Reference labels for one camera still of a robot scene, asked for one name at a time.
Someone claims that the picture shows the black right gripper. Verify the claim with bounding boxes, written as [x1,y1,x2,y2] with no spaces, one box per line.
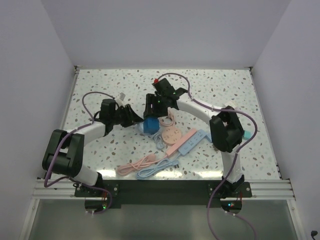
[144,92,168,118]

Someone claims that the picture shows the light blue charger plug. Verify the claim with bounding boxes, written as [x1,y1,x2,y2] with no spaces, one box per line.
[205,133,212,143]

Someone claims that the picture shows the pink coiled power cable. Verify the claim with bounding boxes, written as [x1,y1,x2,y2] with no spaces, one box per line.
[158,108,176,127]

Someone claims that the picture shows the light blue power strip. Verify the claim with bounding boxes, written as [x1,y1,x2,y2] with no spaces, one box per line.
[178,129,208,156]

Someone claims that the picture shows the pink power strip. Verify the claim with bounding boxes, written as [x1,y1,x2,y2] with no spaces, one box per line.
[165,128,197,158]

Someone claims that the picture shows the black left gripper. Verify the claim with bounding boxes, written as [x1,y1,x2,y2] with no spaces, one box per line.
[110,103,142,128]

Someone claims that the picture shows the pink strip power cable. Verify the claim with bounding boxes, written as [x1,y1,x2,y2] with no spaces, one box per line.
[116,153,170,177]

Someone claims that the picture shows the black mounting base plate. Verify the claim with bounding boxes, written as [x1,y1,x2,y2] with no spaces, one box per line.
[73,180,253,211]

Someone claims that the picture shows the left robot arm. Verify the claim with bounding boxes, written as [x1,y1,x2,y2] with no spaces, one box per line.
[42,99,144,196]

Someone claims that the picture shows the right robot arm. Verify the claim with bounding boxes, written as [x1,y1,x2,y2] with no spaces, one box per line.
[143,78,245,197]

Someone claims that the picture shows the blue strip power cable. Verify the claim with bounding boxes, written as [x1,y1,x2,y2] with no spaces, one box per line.
[135,153,181,180]

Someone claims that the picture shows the turquoise charger plug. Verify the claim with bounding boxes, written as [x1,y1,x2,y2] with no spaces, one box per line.
[243,130,252,140]

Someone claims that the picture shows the light blue coiled cable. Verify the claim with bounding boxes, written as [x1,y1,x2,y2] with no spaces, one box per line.
[149,132,166,150]

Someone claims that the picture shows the blue cube socket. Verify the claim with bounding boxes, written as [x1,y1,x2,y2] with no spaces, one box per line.
[143,117,160,135]

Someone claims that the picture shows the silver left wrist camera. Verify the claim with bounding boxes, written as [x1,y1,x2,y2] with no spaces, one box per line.
[115,92,126,106]

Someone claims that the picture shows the aluminium front rail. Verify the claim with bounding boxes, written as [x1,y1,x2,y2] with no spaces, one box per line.
[31,178,86,200]

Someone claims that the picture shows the white tiger cube socket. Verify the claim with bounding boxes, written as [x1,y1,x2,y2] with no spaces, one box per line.
[224,101,237,110]

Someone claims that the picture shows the light blue round socket base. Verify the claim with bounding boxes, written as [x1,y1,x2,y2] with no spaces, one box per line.
[137,122,145,134]

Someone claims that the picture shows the pink round socket base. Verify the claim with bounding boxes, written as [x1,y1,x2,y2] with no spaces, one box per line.
[161,126,182,146]

